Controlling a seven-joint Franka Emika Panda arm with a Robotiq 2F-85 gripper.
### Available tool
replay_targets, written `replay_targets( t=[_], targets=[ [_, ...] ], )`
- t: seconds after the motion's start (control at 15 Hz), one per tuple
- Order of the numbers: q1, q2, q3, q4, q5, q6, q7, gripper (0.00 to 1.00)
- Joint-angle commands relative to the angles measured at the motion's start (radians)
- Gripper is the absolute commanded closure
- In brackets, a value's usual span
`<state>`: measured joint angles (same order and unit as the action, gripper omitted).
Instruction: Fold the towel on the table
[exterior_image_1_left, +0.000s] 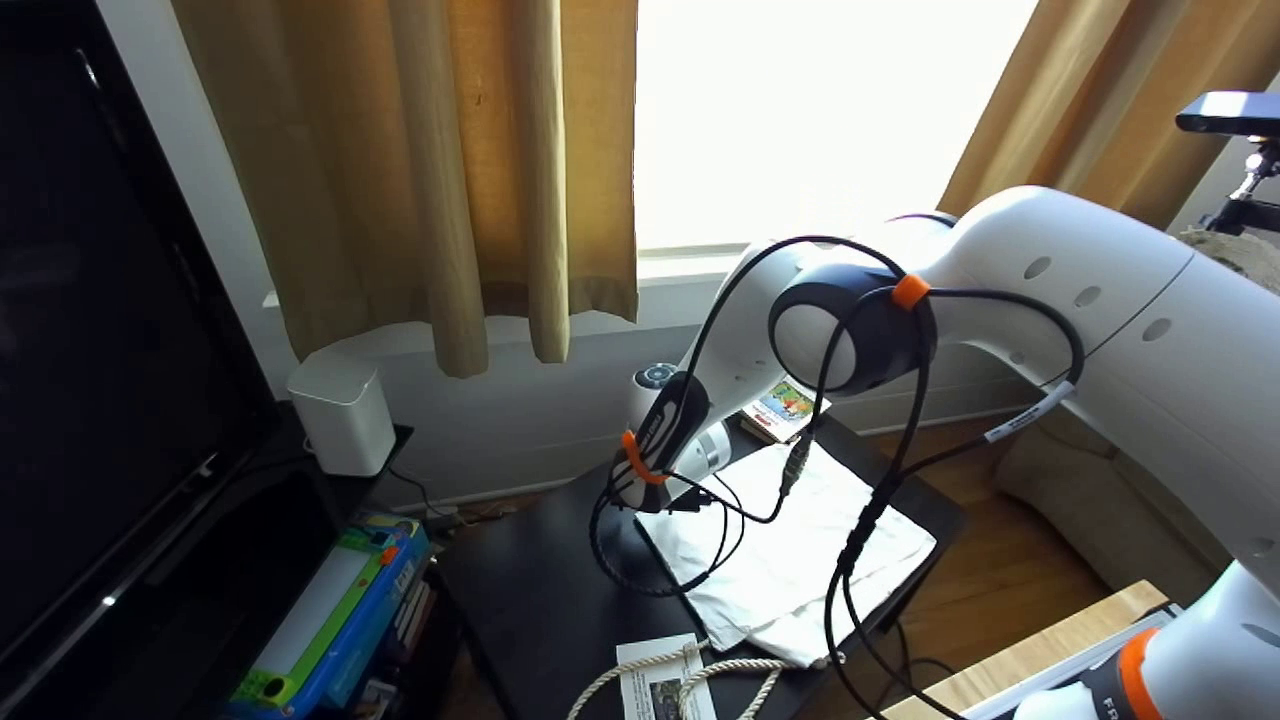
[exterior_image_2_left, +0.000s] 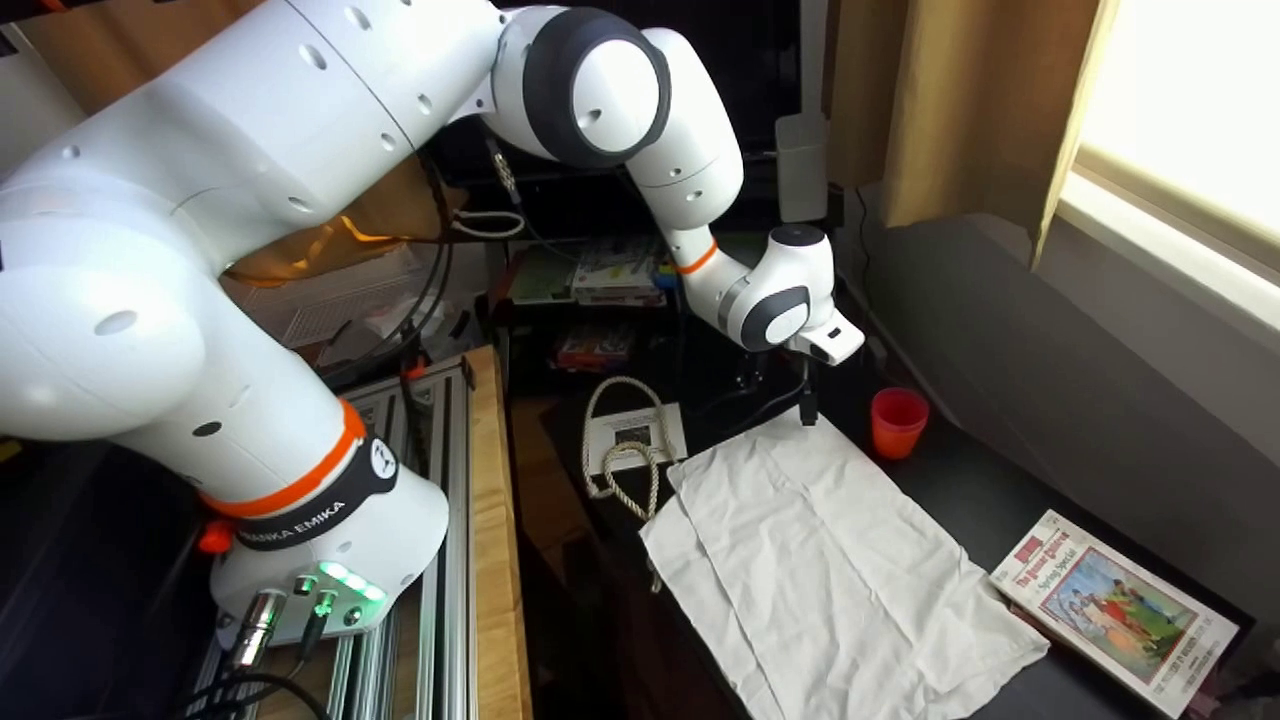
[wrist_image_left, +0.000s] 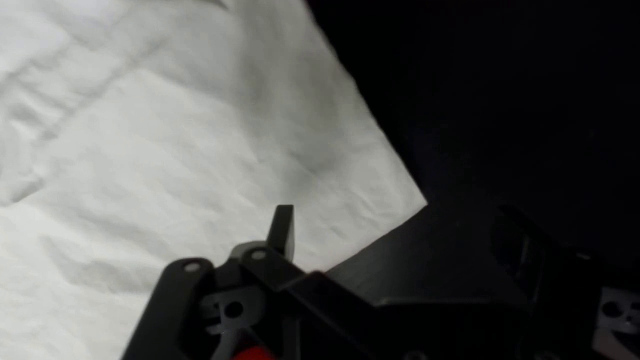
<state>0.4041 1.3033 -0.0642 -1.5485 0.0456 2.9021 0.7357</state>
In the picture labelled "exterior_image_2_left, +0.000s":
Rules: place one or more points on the green white game box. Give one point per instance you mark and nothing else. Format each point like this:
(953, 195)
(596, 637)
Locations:
(601, 274)

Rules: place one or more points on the white window frame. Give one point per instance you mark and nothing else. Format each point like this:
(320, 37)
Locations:
(1144, 225)

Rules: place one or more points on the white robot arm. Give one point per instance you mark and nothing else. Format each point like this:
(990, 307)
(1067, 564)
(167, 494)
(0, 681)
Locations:
(265, 135)

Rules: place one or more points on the red patterned object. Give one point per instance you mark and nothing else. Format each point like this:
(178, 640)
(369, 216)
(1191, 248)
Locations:
(594, 351)

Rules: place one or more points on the tan curtain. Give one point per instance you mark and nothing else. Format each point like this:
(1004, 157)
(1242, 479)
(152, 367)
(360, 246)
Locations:
(972, 104)

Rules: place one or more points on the white cloth towel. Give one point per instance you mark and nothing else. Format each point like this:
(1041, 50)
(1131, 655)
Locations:
(825, 572)

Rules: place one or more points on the white power box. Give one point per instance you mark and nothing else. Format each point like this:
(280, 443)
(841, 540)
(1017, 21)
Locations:
(632, 432)

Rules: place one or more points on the wooden plank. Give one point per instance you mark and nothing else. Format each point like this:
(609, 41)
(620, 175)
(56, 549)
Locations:
(499, 562)

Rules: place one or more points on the illustrated picture book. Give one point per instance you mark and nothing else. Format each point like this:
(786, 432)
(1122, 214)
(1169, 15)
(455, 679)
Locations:
(1122, 614)

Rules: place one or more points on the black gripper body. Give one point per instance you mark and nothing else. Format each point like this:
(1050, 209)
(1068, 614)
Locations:
(796, 367)

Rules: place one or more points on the orange plastic cup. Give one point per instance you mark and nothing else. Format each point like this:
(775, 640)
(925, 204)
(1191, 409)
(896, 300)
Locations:
(900, 426)

